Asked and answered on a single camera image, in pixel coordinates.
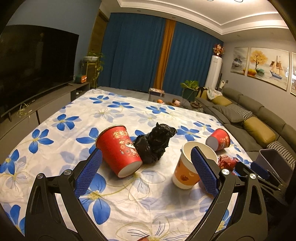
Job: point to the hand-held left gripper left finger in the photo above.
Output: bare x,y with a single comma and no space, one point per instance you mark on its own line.
89,171

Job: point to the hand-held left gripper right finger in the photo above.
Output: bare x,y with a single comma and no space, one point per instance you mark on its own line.
204,171

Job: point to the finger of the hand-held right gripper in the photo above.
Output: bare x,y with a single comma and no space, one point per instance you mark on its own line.
247,170
260,170

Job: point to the grey plastic bin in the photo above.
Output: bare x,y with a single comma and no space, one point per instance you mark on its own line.
277,162

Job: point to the orange and white paper cup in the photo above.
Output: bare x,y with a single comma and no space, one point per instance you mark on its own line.
185,177

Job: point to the red patterned plastic wrapper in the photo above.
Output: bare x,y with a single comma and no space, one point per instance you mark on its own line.
227,162

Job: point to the large red paper cup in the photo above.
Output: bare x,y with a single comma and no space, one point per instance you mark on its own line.
115,148

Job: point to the small red paper cup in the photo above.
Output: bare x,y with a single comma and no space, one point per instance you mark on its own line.
220,139

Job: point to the black plastic bag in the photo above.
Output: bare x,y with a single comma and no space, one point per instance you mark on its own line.
152,143

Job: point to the black white patterned cushion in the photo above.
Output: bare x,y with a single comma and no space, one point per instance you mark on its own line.
284,150
241,111

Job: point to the blue flower printed tablecloth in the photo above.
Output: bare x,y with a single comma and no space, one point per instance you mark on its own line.
60,143

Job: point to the big yellow cushion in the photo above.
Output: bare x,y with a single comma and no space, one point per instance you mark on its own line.
259,128

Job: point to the dark grey cushion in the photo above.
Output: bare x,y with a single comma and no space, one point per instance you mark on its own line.
229,114

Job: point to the grey sectional sofa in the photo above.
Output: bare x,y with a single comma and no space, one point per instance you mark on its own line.
268,111

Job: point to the small yellow cushion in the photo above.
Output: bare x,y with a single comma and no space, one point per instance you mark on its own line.
221,100

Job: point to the pink plush toy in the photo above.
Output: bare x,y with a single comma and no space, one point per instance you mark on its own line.
176,102

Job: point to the grey television cabinet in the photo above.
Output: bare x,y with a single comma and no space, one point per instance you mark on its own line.
53,104

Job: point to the black garment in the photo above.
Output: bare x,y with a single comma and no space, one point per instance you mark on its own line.
201,92

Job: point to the white crumpled cloth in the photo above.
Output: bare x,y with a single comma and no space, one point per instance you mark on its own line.
214,93

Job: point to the potted plant on green stand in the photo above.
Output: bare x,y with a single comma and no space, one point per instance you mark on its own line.
189,91

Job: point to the orange toy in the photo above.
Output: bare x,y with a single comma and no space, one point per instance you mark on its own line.
159,101

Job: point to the yellow raffia strands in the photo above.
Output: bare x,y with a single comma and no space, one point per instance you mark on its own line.
23,110

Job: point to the flat printed box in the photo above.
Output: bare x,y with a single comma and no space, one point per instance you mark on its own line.
156,92

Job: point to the white standing air conditioner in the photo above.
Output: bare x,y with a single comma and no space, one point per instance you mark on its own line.
214,71

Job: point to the purple framed painting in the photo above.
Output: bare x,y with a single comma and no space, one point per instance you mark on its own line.
293,74

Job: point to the tree and sailboat painting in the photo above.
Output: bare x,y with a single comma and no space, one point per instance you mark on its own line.
268,66

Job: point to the small landscape painting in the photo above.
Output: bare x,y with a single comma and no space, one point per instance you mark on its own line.
239,61

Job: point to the trailing plant on gold stand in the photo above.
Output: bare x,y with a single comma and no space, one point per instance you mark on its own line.
91,58

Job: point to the blue curtain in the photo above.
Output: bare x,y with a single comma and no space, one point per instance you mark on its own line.
131,51
194,58

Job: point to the black flat television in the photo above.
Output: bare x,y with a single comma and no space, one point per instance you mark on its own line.
34,69

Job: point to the artificial flower arrangement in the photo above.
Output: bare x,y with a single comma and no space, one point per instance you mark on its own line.
218,49

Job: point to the orange curtain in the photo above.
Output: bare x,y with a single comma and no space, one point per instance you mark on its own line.
165,53

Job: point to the brown wooden door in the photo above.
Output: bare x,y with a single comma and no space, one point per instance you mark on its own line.
98,46

